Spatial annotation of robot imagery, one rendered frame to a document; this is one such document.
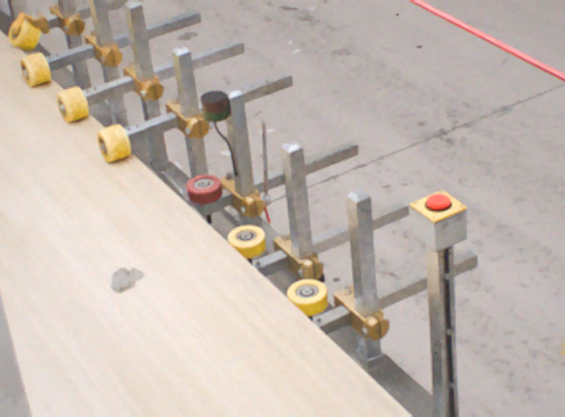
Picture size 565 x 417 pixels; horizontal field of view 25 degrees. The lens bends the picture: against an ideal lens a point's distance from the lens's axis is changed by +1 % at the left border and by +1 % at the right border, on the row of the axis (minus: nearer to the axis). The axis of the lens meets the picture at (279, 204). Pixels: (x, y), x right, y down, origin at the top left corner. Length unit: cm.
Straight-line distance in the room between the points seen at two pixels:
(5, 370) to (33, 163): 232
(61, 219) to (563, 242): 191
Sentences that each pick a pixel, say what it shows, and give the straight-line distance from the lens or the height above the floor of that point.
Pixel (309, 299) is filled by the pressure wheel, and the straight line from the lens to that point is 256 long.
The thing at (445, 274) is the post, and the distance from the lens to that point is 230.
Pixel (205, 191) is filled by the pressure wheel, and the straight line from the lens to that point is 293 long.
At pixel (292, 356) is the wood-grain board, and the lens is 243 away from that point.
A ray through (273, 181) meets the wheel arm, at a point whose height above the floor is 85.
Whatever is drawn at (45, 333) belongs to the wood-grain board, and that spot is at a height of 90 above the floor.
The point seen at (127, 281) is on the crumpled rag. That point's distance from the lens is 269.
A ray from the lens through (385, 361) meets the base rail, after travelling 272.
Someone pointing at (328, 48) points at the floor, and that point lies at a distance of 558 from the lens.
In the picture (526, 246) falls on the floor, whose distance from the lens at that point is 426.
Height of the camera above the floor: 245
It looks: 33 degrees down
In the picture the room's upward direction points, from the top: 6 degrees counter-clockwise
